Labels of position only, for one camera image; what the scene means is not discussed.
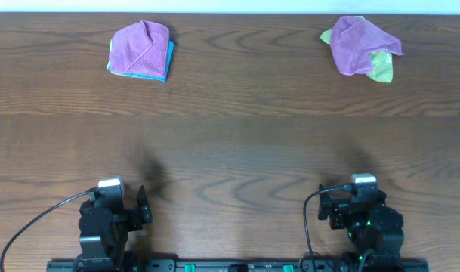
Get folded purple cloth on stack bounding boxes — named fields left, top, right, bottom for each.
left=109, top=20, right=170, bottom=77

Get green microfibre cloth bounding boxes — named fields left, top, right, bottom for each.
left=320, top=29, right=395, bottom=83

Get folded blue cloth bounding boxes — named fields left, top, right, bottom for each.
left=107, top=41, right=174, bottom=82

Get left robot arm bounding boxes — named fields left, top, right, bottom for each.
left=78, top=184, right=153, bottom=271

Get purple microfibre cloth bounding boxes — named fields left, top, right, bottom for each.
left=330, top=16, right=404, bottom=76

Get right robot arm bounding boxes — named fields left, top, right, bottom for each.
left=318, top=182, right=404, bottom=271

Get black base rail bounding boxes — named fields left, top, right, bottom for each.
left=46, top=259, right=430, bottom=272

